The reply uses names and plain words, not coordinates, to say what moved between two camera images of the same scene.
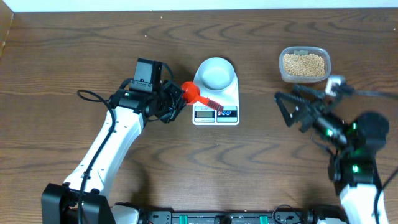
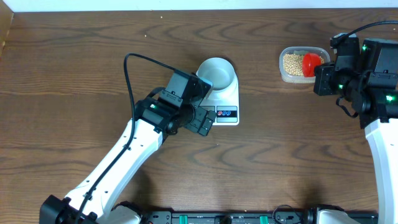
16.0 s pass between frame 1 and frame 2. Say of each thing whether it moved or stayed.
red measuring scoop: moved
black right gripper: moved
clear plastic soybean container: stayed
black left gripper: moved
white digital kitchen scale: stayed
